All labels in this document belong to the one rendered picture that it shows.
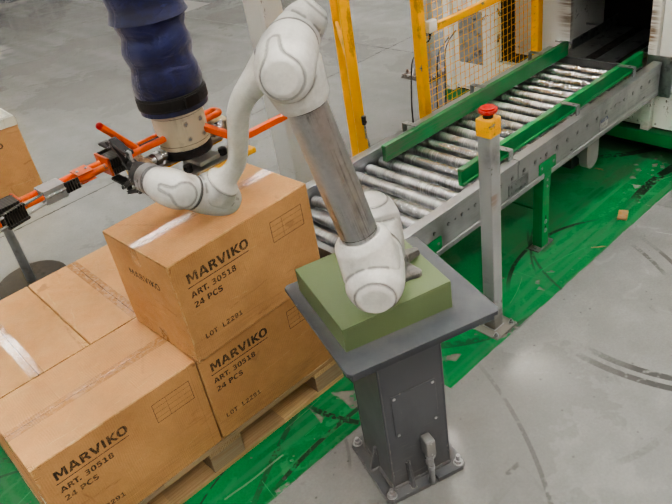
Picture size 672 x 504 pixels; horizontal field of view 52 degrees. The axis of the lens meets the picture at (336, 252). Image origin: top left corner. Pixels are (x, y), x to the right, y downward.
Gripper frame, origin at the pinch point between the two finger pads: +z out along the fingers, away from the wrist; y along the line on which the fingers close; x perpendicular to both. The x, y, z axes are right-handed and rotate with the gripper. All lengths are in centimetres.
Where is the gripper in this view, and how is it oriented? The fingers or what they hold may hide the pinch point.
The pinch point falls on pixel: (111, 161)
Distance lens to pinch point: 223.6
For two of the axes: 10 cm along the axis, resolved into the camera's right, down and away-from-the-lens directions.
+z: -7.0, -3.1, 6.5
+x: 7.0, -4.8, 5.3
